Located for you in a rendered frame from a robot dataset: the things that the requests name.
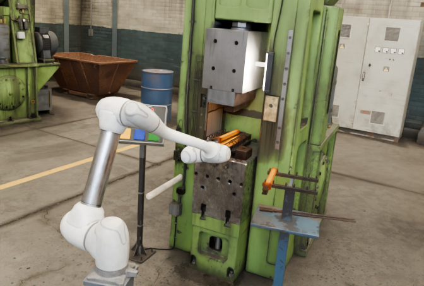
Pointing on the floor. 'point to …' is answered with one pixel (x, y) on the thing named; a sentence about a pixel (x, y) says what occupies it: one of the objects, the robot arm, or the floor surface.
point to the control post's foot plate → (140, 253)
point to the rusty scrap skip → (91, 74)
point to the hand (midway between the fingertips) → (215, 141)
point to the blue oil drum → (157, 88)
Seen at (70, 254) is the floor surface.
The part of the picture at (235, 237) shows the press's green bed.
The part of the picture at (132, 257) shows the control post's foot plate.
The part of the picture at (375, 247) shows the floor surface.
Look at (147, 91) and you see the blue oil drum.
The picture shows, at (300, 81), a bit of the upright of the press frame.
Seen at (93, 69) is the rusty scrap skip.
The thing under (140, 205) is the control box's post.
